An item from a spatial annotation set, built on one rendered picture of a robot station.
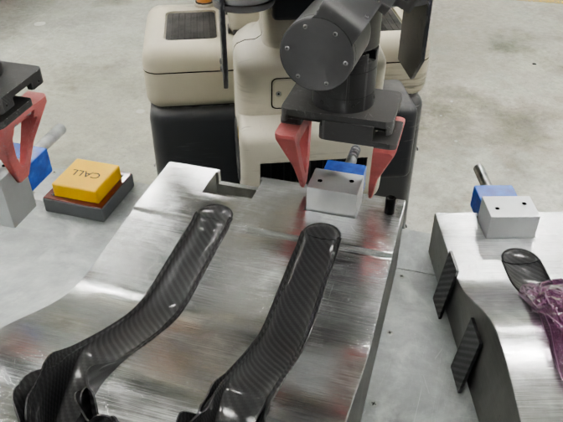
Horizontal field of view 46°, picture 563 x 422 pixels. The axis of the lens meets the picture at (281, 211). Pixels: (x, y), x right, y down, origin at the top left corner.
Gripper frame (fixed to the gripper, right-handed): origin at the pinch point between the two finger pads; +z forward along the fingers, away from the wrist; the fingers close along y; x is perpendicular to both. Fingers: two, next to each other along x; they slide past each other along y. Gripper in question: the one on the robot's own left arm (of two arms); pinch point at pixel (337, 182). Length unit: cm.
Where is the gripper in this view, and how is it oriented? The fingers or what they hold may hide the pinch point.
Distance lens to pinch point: 66.5
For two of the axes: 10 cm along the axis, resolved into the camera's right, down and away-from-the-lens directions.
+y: 9.6, 1.7, -2.2
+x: 2.8, -5.6, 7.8
